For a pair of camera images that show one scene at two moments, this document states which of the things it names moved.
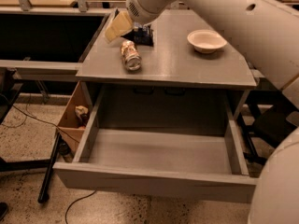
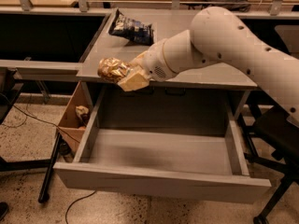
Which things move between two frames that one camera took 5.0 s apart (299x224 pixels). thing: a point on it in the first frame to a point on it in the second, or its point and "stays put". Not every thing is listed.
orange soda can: x=130 y=55 to x=112 y=69
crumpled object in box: x=82 y=112 stays put
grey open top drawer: x=166 y=142 stays put
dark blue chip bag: x=141 y=34 stays put
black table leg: x=43 y=196 stays put
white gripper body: x=144 y=9 to x=153 y=62
